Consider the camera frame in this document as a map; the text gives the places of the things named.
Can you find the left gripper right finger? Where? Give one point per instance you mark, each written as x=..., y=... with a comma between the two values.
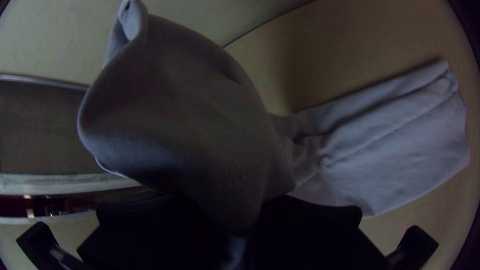
x=315, y=240

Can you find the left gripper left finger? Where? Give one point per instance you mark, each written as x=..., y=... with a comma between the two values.
x=150, y=236

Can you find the light grey t-shirt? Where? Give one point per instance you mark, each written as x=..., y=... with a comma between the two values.
x=180, y=131

